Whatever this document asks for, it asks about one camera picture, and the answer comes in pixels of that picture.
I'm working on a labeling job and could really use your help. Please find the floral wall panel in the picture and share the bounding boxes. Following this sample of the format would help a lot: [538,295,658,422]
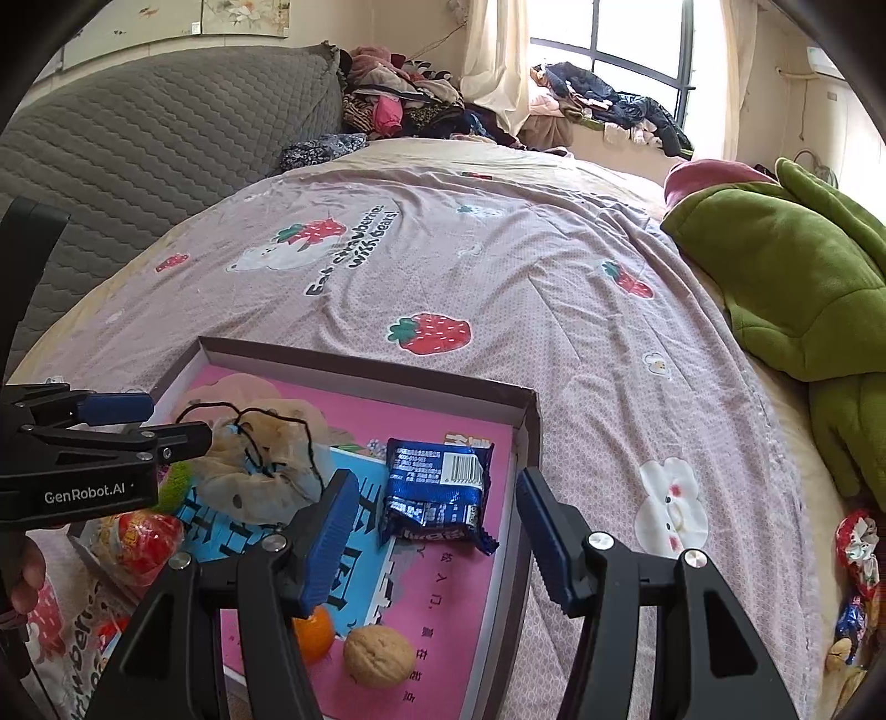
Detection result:
[34,0,454,77]

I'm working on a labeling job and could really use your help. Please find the green plush blanket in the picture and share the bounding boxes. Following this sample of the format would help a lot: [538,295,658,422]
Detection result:
[661,158,886,496]

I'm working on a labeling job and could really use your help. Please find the pile of mixed clothes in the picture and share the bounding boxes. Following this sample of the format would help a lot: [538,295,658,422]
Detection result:
[277,45,527,174]

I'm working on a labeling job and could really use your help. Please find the beige cloth pouch black string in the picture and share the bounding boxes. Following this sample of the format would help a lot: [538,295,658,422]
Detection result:
[173,402,333,523]

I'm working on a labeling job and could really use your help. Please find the person's left hand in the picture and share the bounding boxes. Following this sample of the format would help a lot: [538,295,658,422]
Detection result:
[0,536,47,617]

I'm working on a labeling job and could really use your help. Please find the grey quilted headboard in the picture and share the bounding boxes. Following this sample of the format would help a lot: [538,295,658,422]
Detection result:
[0,45,343,389]

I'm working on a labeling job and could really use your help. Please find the green fuzzy hair ring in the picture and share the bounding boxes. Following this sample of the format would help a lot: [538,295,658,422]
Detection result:
[158,462,205,515]

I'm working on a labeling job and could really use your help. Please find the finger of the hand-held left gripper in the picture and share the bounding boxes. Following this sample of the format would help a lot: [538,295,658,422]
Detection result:
[0,383,154,429]
[19,421,213,466]

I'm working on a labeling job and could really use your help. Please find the pink pillow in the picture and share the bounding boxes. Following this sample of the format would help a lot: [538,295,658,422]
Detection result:
[663,159,780,212]

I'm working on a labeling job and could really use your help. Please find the dark clothes on windowsill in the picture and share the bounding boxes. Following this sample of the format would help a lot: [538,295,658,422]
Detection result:
[529,62,693,160]

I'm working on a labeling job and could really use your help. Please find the brown walnut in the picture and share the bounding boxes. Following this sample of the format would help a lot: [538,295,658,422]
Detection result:
[343,626,416,688]

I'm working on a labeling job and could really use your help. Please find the orange mandarin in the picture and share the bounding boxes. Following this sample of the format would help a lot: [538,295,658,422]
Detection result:
[292,605,337,666]

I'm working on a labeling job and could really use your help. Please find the blue candy wrapper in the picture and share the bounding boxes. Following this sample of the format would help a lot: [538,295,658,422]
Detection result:
[834,599,866,645]

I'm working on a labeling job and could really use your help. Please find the red foil toy egg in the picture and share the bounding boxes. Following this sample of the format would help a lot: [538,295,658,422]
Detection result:
[90,511,187,589]

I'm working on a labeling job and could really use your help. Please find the red and white candy wrapper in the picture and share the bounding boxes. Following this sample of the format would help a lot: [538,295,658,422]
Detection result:
[835,511,880,600]

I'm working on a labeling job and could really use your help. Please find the white air conditioner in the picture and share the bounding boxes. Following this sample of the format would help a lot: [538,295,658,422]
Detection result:
[803,45,847,77]

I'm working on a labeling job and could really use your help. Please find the blue cookie packet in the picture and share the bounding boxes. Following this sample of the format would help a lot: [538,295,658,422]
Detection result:
[379,438,499,555]

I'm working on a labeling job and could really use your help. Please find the strawberry printed blanket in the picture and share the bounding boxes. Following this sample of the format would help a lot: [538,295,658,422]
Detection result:
[0,148,886,720]

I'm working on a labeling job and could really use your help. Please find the cream curtain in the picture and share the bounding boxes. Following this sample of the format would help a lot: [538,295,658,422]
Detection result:
[720,0,759,163]
[460,0,534,140]

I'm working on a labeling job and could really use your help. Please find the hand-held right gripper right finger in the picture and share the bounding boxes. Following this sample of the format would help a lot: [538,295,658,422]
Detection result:
[516,467,800,720]

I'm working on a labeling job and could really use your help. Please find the grey cardboard box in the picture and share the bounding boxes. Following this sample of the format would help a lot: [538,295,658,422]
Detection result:
[65,336,541,720]

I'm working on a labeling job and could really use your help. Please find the black framed window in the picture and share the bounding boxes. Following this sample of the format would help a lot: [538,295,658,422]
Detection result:
[529,0,735,160]

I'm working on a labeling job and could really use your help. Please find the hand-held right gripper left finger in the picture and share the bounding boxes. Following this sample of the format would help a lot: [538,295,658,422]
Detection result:
[83,469,361,720]

